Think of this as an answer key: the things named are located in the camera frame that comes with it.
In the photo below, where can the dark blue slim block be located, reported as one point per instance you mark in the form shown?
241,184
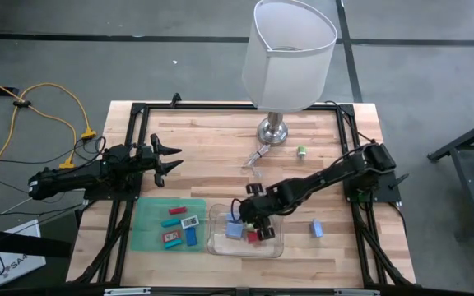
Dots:
191,237

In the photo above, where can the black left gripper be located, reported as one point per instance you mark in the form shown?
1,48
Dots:
146,158

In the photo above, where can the lavender wall charger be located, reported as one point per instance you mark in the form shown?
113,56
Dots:
316,228

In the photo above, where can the black clamp knob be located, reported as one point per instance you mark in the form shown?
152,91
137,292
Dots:
175,98

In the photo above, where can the clear plastic bin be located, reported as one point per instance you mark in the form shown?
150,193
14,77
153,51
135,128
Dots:
274,246

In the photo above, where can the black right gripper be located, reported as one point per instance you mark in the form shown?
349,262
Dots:
249,211

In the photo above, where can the teal translucent plastic bin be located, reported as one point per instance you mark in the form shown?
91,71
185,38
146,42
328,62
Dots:
146,214

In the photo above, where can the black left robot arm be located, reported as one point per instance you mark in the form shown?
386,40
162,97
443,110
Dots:
76,177

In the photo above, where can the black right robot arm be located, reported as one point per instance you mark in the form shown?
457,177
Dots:
323,181

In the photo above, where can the black aluminium table frame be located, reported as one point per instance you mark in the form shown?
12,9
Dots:
204,106

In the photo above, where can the white digital clock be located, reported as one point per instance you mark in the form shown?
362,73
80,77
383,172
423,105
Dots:
189,222

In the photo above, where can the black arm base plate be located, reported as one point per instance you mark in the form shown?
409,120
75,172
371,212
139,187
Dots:
109,194
385,196

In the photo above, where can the silver table lamp white shade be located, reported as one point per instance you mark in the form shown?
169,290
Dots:
290,61

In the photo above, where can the red wall charger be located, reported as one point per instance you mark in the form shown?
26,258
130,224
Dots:
253,237

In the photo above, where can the red slim block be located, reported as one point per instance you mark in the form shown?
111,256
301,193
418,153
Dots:
177,210

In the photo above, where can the silver metal bracket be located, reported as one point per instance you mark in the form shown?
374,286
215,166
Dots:
126,292
356,292

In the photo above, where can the red digital clock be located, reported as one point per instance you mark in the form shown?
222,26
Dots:
171,236

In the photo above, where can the white printed sign board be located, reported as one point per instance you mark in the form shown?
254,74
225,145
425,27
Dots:
19,259

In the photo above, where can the black beam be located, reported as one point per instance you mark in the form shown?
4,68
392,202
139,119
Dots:
15,242

